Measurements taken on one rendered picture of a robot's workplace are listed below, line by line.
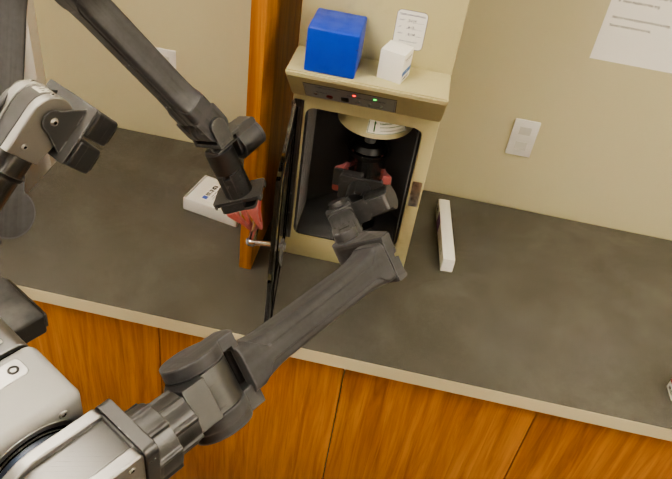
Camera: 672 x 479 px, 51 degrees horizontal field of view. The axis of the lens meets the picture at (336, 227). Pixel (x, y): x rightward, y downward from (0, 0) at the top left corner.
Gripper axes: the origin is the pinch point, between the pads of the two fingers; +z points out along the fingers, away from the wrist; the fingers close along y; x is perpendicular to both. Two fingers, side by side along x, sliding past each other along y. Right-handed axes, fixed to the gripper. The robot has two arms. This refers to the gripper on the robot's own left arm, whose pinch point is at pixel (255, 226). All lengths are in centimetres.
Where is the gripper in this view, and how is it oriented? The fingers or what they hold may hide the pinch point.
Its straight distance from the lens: 147.8
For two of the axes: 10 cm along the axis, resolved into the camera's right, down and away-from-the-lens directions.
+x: -0.8, 6.1, -7.8
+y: -9.5, 1.9, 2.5
